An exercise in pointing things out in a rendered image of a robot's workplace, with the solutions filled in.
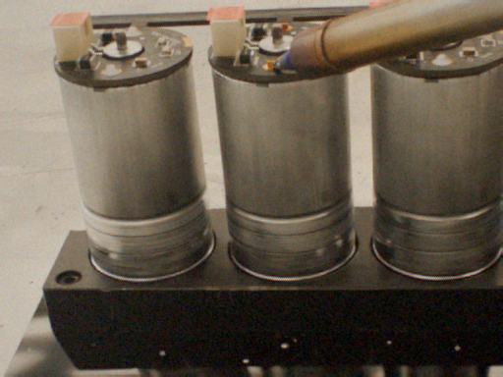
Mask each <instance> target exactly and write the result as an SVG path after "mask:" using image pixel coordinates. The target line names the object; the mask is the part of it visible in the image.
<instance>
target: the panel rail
mask: <svg viewBox="0 0 503 377"><path fill-rule="evenodd" d="M368 9H369V6H348V7H329V6H321V7H294V8H268V9H245V15H246V24H252V23H255V24H256V23H273V22H325V21H327V20H330V19H333V18H336V17H345V16H348V15H351V14H354V13H356V12H359V11H362V10H368ZM208 13H209V12H187V13H160V14H133V15H106V16H91V20H92V26H93V28H92V30H101V29H115V28H116V29H119V28H128V27H184V26H210V22H211V20H209V21H207V16H208Z"/></svg>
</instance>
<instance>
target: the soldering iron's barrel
mask: <svg viewBox="0 0 503 377"><path fill-rule="evenodd" d="M502 30H503V0H394V1H391V2H388V3H385V4H382V5H379V6H376V7H374V8H371V9H368V10H362V11H359V12H356V13H354V14H351V15H348V16H345V17H336V18H333V19H330V20H327V21H325V22H323V23H322V24H321V25H319V26H316V27H311V28H308V29H305V30H302V31H300V32H298V33H297V34H296V35H295V36H294V37H293V38H292V40H291V43H290V46H289V60H290V63H291V65H292V67H293V69H294V70H295V72H296V73H297V74H298V75H299V76H300V77H302V78H304V79H306V80H310V81H314V80H318V79H322V78H325V77H329V76H333V75H345V74H347V73H351V72H353V71H355V70H356V69H358V68H362V67H366V66H370V65H373V64H377V63H381V62H385V61H388V60H392V59H396V58H400V57H404V56H407V55H411V54H415V53H419V52H421V51H425V50H429V49H433V48H436V47H440V46H444V45H448V44H451V43H455V42H459V41H463V40H467V39H470V38H474V37H482V36H485V35H489V34H492V33H495V32H498V31H502Z"/></svg>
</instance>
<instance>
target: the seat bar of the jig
mask: <svg viewBox="0 0 503 377"><path fill-rule="evenodd" d="M210 209H211V218H212V226H213V235H214V242H215V248H214V251H213V252H212V254H211V255H210V256H209V258H208V259H207V260H206V261H205V262H203V263H202V264H201V265H199V266H198V267H197V268H195V269H194V270H192V271H190V272H187V273H185V274H183V275H180V276H177V277H174V278H170V279H166V280H161V281H155V282H143V283H135V282H124V281H119V280H115V279H111V278H108V277H106V276H104V275H102V274H101V273H99V272H98V271H97V270H95V269H94V267H93V266H92V260H91V255H90V250H89V245H88V239H87V234H86V230H70V231H69V233H68V235H67V236H66V237H65V239H64V242H63V244H62V246H61V248H60V250H59V252H58V256H57V258H56V260H55V262H54V264H53V266H52V268H51V270H50V272H49V274H48V276H47V278H46V280H45V283H44V285H43V287H42V291H43V295H44V300H45V304H46V309H47V313H48V318H49V322H50V327H51V330H52V331H54V332H503V243H502V257H501V258H500V260H499V261H498V262H497V263H496V264H495V265H494V266H493V267H492V268H490V269H489V270H487V271H485V272H483V273H481V274H478V275H475V276H472V277H470V278H466V279H460V280H453V281H426V280H419V279H414V278H409V277H406V276H403V275H400V274H397V273H395V272H393V271H391V270H389V269H387V268H386V267H384V266H383V265H382V264H380V263H379V262H378V260H377V259H376V258H375V256H374V255H373V229H372V207H354V218H355V246H356V252H355V254H354V256H353V257H352V259H351V260H350V261H349V262H348V263H347V264H345V265H344V266H343V267H341V268H340V269H338V270H336V271H334V272H332V273H330V274H327V275H325V276H322V277H318V278H314V279H310V280H304V281H297V282H277V281H269V280H263V279H259V278H257V277H254V276H251V275H249V274H247V273H245V272H243V271H242V270H240V269H239V268H238V267H237V266H236V265H235V264H234V263H233V261H232V256H231V247H230V239H229V229H228V220H227V211H226V208H210Z"/></svg>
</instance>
